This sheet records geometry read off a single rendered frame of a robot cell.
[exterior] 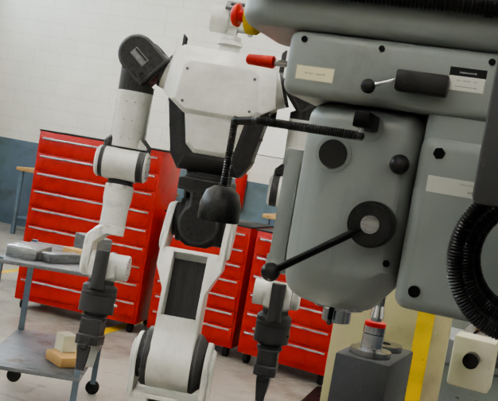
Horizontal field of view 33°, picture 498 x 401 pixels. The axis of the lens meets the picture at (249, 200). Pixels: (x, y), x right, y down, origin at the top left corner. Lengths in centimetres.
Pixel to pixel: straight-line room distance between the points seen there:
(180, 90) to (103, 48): 989
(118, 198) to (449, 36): 111
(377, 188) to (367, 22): 25
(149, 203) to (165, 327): 456
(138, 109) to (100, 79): 974
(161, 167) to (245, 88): 454
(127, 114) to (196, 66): 22
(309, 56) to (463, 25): 23
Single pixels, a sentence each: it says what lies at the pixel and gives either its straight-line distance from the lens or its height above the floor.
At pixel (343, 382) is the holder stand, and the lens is 186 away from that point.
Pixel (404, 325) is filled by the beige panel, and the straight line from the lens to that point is 315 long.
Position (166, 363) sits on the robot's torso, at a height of 102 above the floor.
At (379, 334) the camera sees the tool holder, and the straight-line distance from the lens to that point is 187.
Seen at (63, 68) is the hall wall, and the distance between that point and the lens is 1218.
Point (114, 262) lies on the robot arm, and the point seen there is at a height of 121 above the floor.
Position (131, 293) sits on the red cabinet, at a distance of 666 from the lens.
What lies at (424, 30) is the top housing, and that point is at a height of 175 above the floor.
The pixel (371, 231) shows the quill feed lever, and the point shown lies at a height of 145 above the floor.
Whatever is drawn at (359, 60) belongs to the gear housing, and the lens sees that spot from 129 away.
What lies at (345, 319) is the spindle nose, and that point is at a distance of 140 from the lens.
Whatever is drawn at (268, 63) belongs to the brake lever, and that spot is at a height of 170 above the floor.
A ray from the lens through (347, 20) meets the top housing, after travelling 130.
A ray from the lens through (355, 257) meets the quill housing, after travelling 130.
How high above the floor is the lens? 153
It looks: 3 degrees down
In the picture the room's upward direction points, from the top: 10 degrees clockwise
